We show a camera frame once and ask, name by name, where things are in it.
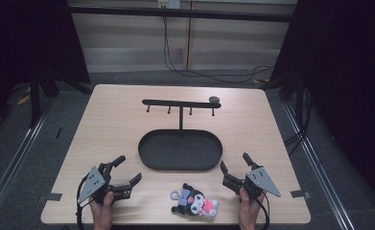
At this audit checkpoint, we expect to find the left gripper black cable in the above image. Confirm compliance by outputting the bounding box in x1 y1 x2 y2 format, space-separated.
75 174 95 230

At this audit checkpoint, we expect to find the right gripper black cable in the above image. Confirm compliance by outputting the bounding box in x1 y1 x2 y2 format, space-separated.
254 190 270 230

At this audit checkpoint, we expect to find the grey tape strip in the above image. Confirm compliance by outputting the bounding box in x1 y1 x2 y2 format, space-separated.
290 189 312 200
44 192 63 202

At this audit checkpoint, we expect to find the black plush toy keychain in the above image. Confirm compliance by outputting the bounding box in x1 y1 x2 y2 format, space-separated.
170 182 220 220

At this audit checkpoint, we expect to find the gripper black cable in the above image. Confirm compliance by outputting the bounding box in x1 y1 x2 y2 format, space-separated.
254 190 270 230
75 174 95 230

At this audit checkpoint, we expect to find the black curtain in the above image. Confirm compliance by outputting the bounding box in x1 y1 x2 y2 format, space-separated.
0 0 91 97
270 0 375 205

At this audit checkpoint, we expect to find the metal floor rail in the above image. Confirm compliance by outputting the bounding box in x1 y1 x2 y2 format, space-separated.
282 102 357 230
0 102 54 221

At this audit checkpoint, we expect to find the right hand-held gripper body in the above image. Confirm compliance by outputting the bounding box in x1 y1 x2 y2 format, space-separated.
239 166 282 199

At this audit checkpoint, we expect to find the black hook stand with tray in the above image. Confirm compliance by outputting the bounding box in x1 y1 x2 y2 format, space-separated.
137 95 223 173

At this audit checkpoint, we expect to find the black wall cable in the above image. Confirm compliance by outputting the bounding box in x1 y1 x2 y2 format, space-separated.
162 6 275 84

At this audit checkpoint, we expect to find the person's right hand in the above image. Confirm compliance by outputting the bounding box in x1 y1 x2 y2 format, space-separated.
238 187 266 230

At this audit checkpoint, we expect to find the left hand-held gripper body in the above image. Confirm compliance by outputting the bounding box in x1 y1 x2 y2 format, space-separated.
77 163 117 205

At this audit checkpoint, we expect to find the person's left hand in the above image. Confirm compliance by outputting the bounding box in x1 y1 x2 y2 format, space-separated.
89 191 115 230

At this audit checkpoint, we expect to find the white wall socket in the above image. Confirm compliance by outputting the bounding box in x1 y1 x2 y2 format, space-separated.
157 0 181 10

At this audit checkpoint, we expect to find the black metal stand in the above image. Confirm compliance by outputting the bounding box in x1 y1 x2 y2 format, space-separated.
28 63 61 128
279 73 314 157

